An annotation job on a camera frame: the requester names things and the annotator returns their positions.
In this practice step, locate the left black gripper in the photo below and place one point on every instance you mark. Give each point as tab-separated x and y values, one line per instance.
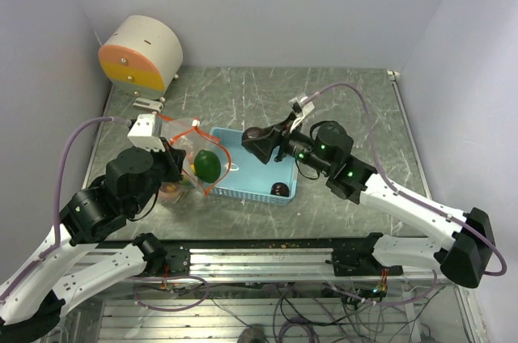
174	158

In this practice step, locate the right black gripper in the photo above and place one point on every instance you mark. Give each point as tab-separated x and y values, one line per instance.
263	148

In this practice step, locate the clear orange zip bag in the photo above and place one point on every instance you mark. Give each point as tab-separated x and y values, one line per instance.
171	193

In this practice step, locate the spare clear plastic bag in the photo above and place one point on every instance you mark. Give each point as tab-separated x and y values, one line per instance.
187	134

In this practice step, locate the green lime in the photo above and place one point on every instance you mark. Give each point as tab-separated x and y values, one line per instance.
207	166

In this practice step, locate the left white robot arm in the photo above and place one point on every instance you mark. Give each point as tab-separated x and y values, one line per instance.
34	301

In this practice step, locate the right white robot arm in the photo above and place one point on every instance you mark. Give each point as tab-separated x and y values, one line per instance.
457	243

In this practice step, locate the light blue plastic basket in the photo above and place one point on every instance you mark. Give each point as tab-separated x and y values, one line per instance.
250	179

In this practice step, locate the round drawer cabinet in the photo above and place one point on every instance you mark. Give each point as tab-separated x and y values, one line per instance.
142	57

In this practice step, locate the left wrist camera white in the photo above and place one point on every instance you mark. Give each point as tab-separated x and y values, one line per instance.
146	133

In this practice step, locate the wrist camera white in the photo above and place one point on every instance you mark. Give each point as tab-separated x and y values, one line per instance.
146	133
302	107

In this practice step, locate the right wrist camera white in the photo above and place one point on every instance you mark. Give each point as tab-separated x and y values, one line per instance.
302	107

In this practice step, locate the white bracket on table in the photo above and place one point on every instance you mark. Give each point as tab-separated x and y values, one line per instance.
146	105

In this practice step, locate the aluminium rail frame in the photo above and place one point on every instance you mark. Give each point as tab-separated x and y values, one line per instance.
297	290

